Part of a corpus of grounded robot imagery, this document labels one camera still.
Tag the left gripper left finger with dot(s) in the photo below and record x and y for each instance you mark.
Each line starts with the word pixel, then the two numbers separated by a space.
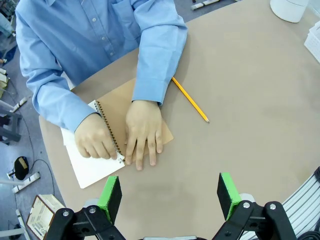
pixel 111 197

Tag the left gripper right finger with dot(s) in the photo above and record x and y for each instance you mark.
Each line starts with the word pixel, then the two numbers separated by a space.
pixel 226 197

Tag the kraft spiral notebook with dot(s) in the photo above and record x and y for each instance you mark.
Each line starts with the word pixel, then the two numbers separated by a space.
pixel 92 170

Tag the yellow pencil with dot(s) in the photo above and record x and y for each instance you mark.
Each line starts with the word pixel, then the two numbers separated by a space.
pixel 190 100

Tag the person's left forearm blue sleeve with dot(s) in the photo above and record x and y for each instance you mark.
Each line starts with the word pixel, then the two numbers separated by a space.
pixel 157 70

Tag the person's right forearm blue sleeve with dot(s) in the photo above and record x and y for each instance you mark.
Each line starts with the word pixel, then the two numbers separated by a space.
pixel 60 105

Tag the person's right hand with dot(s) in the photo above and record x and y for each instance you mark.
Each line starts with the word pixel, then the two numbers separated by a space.
pixel 92 135

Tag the person's left hand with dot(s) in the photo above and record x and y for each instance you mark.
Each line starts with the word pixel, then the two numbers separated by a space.
pixel 142 125

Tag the cardboard box on floor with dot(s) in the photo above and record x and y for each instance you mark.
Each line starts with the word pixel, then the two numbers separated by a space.
pixel 40 215

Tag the white table leg foot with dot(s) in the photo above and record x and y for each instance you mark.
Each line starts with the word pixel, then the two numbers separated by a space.
pixel 26 182
pixel 18 104
pixel 202 4

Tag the black disc with tape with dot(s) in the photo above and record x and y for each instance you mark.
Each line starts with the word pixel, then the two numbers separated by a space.
pixel 21 170

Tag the grey stool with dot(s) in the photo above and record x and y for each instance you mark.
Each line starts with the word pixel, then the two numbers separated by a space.
pixel 12 136

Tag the person's blue shirt torso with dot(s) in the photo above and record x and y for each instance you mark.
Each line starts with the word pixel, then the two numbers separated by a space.
pixel 87 32

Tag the white perforated plastic basket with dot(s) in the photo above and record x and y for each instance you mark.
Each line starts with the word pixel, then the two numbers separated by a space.
pixel 313 42

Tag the white cylindrical bin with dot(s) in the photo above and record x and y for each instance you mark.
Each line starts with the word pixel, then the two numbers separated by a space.
pixel 287 10

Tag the grey aluminium rail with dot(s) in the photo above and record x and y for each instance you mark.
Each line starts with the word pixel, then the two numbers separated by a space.
pixel 300 200

